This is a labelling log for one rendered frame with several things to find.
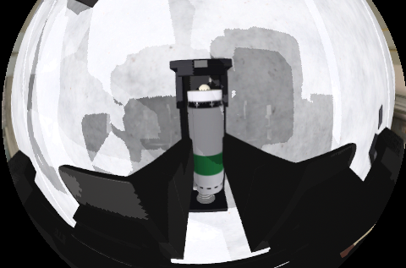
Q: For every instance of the grey cylindrical battery with green band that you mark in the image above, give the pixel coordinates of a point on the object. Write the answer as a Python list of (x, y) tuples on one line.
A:
[(206, 131)]

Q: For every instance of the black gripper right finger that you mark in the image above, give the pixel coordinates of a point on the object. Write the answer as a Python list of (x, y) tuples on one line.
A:
[(266, 188)]

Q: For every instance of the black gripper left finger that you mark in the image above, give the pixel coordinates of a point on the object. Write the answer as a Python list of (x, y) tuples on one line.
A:
[(157, 195)]

